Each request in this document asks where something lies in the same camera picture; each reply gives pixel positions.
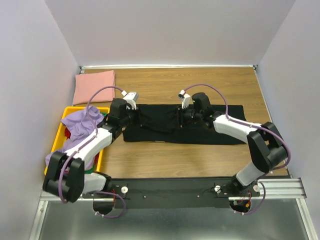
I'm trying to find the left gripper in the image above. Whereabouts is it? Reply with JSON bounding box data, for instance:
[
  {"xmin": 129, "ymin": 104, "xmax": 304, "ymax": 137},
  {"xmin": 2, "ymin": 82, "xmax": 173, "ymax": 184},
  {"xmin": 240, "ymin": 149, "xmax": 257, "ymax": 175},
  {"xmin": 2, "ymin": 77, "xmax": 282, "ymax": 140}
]
[{"xmin": 120, "ymin": 104, "xmax": 149, "ymax": 128}]

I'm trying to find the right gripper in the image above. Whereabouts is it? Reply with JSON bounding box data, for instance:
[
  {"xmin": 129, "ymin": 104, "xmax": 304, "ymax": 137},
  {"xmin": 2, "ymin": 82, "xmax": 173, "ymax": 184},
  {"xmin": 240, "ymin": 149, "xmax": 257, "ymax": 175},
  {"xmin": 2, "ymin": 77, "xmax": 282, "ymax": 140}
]
[{"xmin": 166, "ymin": 105, "xmax": 202, "ymax": 129}]

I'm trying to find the black t-shirt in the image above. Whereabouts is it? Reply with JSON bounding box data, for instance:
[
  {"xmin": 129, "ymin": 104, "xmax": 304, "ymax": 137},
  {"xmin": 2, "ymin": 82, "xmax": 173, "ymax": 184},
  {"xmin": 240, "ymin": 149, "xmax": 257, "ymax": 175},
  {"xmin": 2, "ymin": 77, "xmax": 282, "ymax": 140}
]
[{"xmin": 122, "ymin": 104, "xmax": 244, "ymax": 145}]

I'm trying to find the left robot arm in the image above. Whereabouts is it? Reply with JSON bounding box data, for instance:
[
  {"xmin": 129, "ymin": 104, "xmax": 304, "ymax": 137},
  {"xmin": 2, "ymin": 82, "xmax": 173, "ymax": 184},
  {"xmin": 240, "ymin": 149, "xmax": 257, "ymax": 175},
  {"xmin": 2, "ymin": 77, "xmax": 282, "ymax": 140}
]
[{"xmin": 42, "ymin": 92, "xmax": 138, "ymax": 203}]

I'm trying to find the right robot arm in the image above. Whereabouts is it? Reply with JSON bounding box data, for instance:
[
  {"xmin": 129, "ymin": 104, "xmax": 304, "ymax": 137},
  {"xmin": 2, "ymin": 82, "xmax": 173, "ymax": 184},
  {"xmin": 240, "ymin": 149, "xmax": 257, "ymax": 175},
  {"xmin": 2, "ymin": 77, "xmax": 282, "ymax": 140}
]
[{"xmin": 177, "ymin": 90, "xmax": 290, "ymax": 196}]

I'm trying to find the lavender t-shirt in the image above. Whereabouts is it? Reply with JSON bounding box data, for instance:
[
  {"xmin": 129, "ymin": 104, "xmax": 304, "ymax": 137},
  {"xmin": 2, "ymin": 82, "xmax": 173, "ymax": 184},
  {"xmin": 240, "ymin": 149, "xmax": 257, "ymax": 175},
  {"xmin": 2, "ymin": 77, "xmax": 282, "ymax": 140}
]
[{"xmin": 45, "ymin": 107, "xmax": 95, "ymax": 167}]

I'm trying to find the pink folded t-shirt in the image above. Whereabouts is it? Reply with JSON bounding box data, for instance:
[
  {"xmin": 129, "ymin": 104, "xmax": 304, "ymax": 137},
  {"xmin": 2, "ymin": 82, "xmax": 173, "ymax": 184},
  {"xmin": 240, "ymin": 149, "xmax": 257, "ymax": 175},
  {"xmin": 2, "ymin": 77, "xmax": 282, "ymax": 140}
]
[{"xmin": 72, "ymin": 70, "xmax": 115, "ymax": 105}]

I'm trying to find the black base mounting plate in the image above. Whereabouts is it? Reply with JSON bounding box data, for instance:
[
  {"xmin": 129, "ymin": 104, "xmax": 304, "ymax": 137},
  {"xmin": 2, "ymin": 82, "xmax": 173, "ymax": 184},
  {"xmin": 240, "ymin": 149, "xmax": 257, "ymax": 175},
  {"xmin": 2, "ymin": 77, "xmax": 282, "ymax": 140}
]
[{"xmin": 82, "ymin": 176, "xmax": 261, "ymax": 216}]

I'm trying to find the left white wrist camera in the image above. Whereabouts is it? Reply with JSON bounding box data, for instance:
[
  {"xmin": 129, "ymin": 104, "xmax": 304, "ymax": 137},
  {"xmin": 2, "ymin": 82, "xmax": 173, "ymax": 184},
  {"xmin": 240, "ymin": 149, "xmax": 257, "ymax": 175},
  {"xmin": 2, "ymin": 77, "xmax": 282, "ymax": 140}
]
[{"xmin": 121, "ymin": 90, "xmax": 139, "ymax": 110}]

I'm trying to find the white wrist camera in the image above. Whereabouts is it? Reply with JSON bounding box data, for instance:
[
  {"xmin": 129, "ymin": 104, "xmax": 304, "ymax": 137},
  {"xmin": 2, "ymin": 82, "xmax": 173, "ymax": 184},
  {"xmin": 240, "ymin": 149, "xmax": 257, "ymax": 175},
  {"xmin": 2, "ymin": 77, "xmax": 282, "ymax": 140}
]
[
  {"xmin": 178, "ymin": 89, "xmax": 191, "ymax": 109},
  {"xmin": 121, "ymin": 90, "xmax": 139, "ymax": 110}
]

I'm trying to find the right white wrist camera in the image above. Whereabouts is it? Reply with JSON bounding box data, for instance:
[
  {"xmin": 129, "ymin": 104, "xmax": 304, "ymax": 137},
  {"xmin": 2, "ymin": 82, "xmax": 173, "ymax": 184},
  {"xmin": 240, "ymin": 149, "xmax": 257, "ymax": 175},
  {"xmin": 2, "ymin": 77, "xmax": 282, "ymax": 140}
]
[{"xmin": 178, "ymin": 89, "xmax": 191, "ymax": 109}]

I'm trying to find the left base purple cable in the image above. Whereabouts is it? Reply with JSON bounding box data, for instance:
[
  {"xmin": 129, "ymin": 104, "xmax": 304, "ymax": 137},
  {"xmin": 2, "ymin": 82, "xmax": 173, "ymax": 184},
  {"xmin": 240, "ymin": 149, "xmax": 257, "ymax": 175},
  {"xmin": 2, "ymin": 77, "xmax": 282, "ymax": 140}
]
[{"xmin": 94, "ymin": 191, "xmax": 128, "ymax": 219}]

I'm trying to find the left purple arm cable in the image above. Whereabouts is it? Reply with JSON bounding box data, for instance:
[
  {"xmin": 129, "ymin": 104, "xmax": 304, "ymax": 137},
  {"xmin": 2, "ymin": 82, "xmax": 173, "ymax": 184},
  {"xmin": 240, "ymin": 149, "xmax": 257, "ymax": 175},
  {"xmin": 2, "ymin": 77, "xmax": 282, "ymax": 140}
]
[{"xmin": 58, "ymin": 85, "xmax": 126, "ymax": 205}]

